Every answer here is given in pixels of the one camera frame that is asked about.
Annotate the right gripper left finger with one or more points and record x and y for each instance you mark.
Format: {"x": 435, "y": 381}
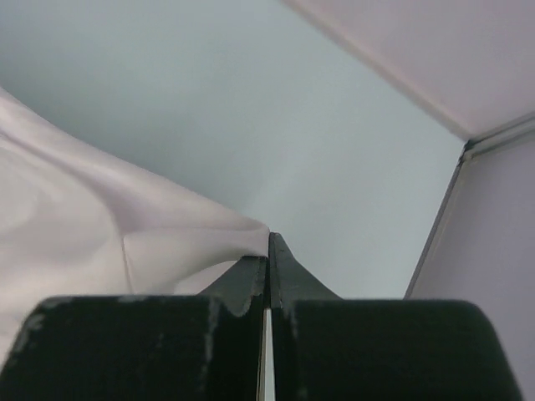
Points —
{"x": 209, "y": 346}

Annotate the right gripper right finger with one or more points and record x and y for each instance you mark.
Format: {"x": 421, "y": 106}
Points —
{"x": 329, "y": 348}

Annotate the white long sleeve shirt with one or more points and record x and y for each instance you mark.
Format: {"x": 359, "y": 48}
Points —
{"x": 78, "y": 221}

